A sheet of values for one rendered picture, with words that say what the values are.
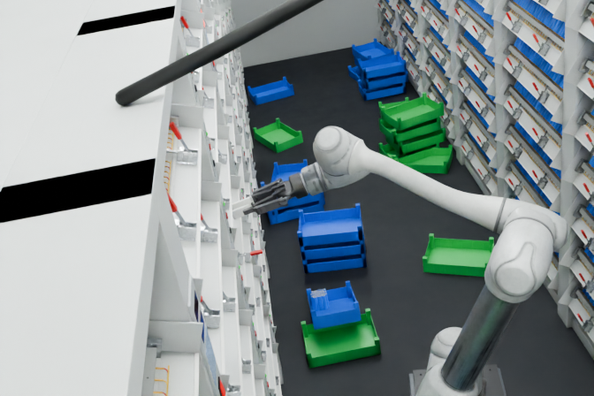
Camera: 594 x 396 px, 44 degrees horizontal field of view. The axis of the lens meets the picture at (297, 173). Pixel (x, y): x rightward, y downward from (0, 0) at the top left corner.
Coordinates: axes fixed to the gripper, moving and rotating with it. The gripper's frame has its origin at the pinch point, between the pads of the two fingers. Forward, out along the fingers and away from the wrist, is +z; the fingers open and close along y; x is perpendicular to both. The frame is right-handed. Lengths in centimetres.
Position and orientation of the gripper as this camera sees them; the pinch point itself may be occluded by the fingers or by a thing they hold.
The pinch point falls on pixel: (242, 208)
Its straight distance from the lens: 220.1
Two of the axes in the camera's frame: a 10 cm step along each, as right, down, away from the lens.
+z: -9.3, 3.7, 0.8
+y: 1.1, 4.8, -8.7
